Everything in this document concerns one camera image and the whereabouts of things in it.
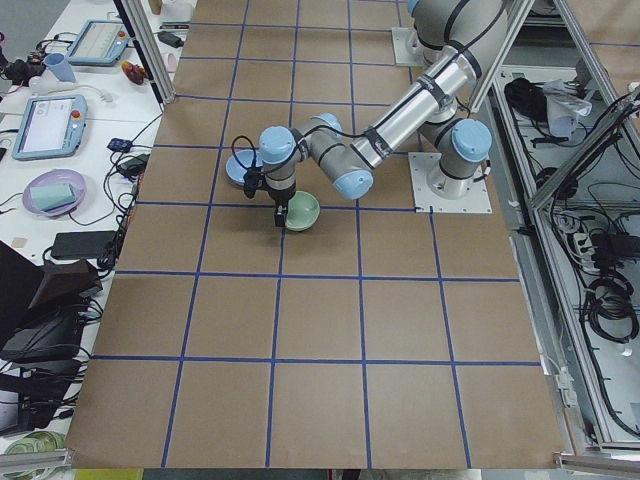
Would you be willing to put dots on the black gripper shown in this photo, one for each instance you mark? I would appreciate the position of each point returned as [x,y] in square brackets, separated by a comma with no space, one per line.
[280,196]

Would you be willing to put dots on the green bowl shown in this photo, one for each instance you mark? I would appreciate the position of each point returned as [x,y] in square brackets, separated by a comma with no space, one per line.
[303,211]

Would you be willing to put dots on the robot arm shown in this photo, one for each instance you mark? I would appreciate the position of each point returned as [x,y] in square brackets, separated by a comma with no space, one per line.
[466,37]

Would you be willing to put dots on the blue bowl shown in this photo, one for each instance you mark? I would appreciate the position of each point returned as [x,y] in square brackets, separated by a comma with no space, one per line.
[239,162]

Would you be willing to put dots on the green plates stack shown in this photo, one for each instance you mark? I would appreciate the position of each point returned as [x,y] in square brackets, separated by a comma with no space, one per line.
[37,442]

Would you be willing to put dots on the black power adapter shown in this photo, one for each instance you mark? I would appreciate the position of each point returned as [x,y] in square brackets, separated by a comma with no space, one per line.
[134,166]

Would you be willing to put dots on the small blue black device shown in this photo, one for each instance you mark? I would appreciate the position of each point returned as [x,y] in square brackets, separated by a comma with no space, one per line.
[120,145]

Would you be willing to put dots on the pink cup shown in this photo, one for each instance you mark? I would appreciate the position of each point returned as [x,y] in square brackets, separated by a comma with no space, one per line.
[170,62]

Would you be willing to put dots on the red round object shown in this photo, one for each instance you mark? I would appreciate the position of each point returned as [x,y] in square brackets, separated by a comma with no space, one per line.
[134,73]

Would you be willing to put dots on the black power brick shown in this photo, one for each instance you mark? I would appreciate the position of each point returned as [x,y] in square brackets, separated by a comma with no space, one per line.
[171,39]

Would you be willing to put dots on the black phone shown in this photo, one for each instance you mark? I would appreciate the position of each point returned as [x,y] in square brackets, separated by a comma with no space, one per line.
[81,245]

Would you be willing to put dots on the purple plate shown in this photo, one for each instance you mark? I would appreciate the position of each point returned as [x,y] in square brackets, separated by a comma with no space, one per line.
[56,176]

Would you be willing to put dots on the green sponge block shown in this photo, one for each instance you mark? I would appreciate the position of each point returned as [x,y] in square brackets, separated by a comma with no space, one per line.
[49,197]

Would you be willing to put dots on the near teach pendant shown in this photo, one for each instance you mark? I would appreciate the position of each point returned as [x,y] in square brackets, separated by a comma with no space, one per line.
[51,127]

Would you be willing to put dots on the teach pendant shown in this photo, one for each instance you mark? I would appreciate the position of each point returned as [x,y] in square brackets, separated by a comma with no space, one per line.
[51,127]
[99,43]

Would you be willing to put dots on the far teach pendant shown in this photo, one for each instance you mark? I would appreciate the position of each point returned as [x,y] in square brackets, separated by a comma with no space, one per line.
[99,43]

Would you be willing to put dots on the black laptop equipment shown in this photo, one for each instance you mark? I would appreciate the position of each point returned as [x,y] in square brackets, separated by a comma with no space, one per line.
[44,312]

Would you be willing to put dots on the blue cup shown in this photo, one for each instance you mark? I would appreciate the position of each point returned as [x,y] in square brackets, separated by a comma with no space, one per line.
[60,67]

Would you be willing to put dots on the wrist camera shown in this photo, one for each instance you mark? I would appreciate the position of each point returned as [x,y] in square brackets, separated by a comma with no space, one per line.
[253,182]

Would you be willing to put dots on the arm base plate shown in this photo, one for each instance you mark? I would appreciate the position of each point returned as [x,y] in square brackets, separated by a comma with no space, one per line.
[408,51]
[434,192]

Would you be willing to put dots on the aluminium frame post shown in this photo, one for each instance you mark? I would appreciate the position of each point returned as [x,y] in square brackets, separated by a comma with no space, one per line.
[137,25]

